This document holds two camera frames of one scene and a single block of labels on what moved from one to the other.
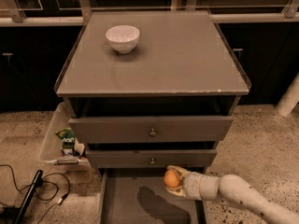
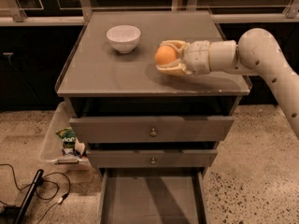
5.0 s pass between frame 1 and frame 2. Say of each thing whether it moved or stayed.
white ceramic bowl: stayed
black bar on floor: stayed
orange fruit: moved
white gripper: moved
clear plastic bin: stayed
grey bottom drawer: stayed
